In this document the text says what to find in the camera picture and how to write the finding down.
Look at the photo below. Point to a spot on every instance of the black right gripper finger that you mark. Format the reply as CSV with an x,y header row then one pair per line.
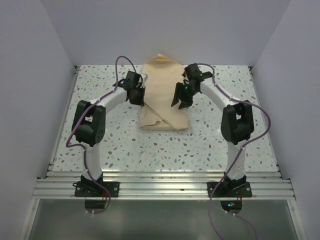
x,y
185,102
178,94

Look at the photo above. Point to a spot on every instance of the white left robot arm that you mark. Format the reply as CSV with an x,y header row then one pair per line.
x,y
89,122

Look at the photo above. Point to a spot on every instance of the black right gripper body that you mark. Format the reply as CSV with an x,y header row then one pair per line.
x,y
189,92

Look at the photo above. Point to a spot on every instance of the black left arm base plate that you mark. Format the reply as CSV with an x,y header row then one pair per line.
x,y
87,188

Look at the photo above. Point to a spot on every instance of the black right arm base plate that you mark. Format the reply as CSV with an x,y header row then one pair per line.
x,y
224,191

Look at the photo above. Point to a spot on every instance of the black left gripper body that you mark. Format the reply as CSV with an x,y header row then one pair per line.
x,y
138,95

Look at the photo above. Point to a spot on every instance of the beige cloth mat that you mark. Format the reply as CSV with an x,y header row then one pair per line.
x,y
157,114

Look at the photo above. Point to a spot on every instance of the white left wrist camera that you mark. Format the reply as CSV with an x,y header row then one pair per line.
x,y
144,76

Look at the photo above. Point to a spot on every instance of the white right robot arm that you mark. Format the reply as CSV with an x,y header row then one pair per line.
x,y
237,123

